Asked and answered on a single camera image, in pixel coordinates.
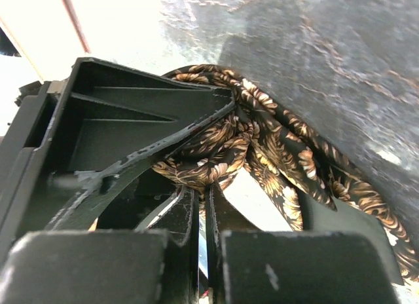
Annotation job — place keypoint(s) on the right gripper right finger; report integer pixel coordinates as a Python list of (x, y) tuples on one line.
[(340, 257)]

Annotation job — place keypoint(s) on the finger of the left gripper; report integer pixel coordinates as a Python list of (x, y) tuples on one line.
[(111, 124)]

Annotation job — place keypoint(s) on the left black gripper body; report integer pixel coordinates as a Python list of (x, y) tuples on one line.
[(28, 200)]

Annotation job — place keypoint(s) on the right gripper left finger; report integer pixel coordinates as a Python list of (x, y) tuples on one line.
[(159, 265)]

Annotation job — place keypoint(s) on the brown floral tie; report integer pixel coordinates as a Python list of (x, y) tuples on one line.
[(284, 155)]

